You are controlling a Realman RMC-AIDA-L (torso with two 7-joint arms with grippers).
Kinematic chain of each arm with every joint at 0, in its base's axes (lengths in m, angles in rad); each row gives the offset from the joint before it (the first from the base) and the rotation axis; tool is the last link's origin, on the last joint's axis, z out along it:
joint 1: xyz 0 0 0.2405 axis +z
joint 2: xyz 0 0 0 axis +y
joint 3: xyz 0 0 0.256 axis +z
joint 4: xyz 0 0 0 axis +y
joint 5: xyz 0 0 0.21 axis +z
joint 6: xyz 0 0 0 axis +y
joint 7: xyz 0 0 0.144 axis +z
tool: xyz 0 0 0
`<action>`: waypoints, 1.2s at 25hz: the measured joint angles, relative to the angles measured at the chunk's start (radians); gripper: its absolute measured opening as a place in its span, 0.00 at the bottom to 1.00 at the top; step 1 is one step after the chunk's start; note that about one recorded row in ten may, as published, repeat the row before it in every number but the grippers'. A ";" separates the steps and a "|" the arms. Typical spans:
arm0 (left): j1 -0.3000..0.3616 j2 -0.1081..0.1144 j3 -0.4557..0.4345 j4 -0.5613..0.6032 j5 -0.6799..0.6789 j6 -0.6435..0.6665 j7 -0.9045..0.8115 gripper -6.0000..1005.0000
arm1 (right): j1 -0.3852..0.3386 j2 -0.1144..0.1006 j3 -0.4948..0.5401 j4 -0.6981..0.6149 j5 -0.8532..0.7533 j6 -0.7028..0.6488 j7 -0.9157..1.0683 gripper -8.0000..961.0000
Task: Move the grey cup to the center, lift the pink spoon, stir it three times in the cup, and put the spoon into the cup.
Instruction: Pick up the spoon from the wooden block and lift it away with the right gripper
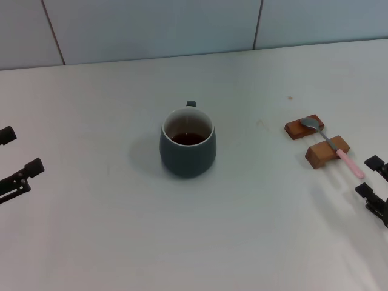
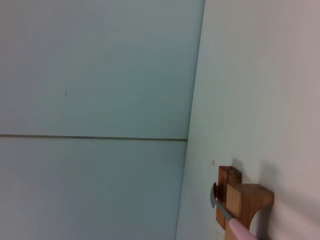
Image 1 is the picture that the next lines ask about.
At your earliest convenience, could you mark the dark flat wooden block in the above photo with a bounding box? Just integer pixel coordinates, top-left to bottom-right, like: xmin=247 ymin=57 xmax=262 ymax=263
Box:
xmin=284 ymin=114 xmax=326 ymax=141

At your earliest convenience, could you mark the light notched wooden block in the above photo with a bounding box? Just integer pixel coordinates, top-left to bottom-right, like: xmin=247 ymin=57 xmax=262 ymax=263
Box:
xmin=304 ymin=135 xmax=351 ymax=169

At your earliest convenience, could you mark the grey ceramic mug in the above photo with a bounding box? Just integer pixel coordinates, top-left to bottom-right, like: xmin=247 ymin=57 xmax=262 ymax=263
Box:
xmin=159 ymin=100 xmax=218 ymax=179

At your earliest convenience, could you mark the pink handled metal spoon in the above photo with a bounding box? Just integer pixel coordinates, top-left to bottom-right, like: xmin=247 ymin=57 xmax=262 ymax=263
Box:
xmin=299 ymin=117 xmax=366 ymax=179

